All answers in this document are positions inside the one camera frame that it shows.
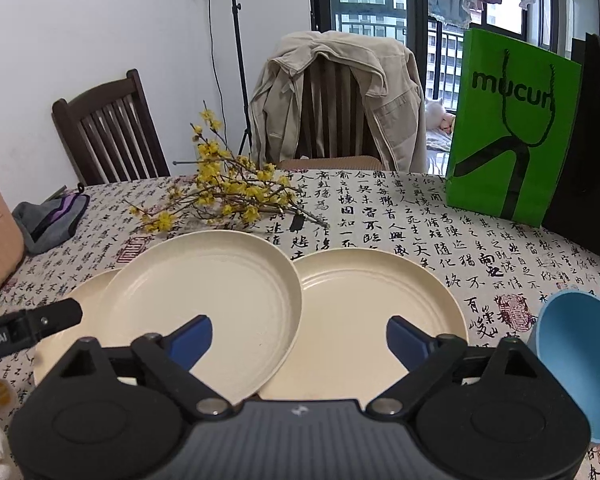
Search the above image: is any calligraphy printed tablecloth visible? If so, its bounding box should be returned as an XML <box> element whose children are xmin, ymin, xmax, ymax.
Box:
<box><xmin>0</xmin><ymin>167</ymin><xmax>600</xmax><ymax>480</ymax></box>

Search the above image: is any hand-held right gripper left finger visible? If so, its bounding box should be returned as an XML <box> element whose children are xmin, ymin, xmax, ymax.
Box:
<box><xmin>55</xmin><ymin>314</ymin><xmax>235</xmax><ymax>422</ymax></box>

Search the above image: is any white plush toy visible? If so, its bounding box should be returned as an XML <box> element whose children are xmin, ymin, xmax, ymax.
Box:
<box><xmin>425</xmin><ymin>100</ymin><xmax>456</xmax><ymax>136</ymax></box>

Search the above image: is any wooden chair tan seat cushion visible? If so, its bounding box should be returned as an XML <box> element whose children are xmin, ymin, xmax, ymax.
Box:
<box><xmin>280</xmin><ymin>55</ymin><xmax>383</xmax><ymax>171</ymax></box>

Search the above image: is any beige jacket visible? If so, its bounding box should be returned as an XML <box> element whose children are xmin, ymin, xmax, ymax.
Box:
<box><xmin>250</xmin><ymin>31</ymin><xmax>428</xmax><ymax>173</ymax></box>

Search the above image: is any green paper bag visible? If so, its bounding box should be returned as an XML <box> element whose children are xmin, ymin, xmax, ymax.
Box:
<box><xmin>445</xmin><ymin>27</ymin><xmax>583</xmax><ymax>228</ymax></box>

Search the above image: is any black power cable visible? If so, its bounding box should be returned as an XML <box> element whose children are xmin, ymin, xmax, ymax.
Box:
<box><xmin>202</xmin><ymin>0</ymin><xmax>231</xmax><ymax>156</ymax></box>

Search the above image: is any black studio light stand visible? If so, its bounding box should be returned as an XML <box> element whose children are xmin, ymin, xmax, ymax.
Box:
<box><xmin>225</xmin><ymin>0</ymin><xmax>256</xmax><ymax>161</ymax></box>

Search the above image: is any blue bowl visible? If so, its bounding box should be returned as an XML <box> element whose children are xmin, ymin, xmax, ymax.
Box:
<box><xmin>526</xmin><ymin>290</ymin><xmax>600</xmax><ymax>445</ymax></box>

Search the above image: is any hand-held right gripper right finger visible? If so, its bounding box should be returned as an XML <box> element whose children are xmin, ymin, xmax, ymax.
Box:
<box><xmin>366</xmin><ymin>315</ymin><xmax>546</xmax><ymax>422</ymax></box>

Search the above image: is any cream round plate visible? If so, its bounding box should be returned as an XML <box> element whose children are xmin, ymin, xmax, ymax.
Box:
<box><xmin>101</xmin><ymin>230</ymin><xmax>303</xmax><ymax>406</ymax></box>
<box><xmin>32</xmin><ymin>269</ymin><xmax>136</xmax><ymax>386</ymax></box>
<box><xmin>257</xmin><ymin>248</ymin><xmax>468</xmax><ymax>402</ymax></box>

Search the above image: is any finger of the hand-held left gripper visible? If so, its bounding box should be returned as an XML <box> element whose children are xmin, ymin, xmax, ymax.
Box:
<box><xmin>7</xmin><ymin>298</ymin><xmax>84</xmax><ymax>348</ymax></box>

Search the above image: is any dark wooden slat chair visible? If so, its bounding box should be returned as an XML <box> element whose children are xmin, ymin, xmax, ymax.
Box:
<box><xmin>51</xmin><ymin>69</ymin><xmax>171</xmax><ymax>186</ymax></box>

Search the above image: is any grey purple pouch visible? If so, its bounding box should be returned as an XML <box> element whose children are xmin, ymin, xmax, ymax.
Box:
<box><xmin>12</xmin><ymin>187</ymin><xmax>91</xmax><ymax>255</ymax></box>

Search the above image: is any yellow flower branch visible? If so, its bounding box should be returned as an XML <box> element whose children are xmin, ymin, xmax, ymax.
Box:
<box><xmin>125</xmin><ymin>102</ymin><xmax>331</xmax><ymax>235</ymax></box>

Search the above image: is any black paper bag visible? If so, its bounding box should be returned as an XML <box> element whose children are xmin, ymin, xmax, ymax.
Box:
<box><xmin>540</xmin><ymin>32</ymin><xmax>600</xmax><ymax>261</ymax></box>

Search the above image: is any black framed glass door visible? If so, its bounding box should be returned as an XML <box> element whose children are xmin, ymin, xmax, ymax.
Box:
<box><xmin>307</xmin><ymin>0</ymin><xmax>600</xmax><ymax>171</ymax></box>

